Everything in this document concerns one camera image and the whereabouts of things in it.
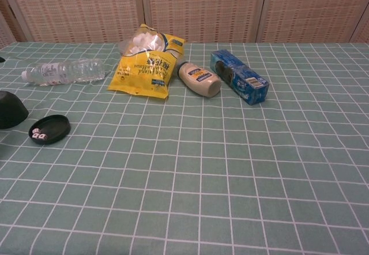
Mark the clear plastic water bottle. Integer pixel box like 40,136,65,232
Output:
21,58,108,87

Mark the black round container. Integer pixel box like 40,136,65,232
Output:
0,90,30,130

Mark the woven folding screen panel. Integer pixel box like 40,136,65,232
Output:
0,0,27,50
141,0,272,44
0,0,145,44
350,15,369,44
256,0,369,44

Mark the yellow snack bag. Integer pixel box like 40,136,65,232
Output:
107,23,186,100

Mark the green checked tablecloth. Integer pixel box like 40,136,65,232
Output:
0,41,369,255

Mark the clear plastic food package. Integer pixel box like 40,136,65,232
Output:
119,37,138,57

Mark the beige mayonnaise squeeze bottle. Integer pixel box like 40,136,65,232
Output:
177,61,222,98

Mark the black round lid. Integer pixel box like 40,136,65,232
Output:
28,114,71,145

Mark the blue cookie box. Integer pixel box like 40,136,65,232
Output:
209,49,270,107

